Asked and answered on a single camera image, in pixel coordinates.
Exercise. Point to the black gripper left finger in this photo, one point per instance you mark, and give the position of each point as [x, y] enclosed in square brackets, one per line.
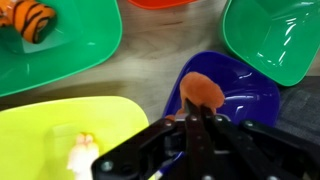
[196, 140]

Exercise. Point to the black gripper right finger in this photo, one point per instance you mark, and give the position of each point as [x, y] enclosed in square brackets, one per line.
[220, 150]

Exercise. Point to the rust orange plush toy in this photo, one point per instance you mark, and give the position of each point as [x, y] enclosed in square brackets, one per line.
[200, 88]

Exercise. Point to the blue plastic bowl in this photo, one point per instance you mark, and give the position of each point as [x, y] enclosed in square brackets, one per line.
[246, 96]

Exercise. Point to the grey fabric basket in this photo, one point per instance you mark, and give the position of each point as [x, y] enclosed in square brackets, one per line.
[300, 106]

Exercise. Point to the green plastic bowl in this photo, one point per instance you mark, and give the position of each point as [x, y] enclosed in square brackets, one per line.
[253, 40]
[83, 50]

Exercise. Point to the white plush tan ears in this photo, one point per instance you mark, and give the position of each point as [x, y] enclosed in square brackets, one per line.
[81, 160]

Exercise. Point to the red plastic bowl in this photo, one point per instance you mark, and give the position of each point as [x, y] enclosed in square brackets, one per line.
[160, 3]

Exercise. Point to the yellow plastic bowl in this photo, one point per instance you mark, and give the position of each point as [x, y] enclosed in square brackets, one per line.
[33, 133]

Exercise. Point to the orange striped tiger plush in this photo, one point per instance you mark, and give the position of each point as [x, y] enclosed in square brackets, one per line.
[31, 20]

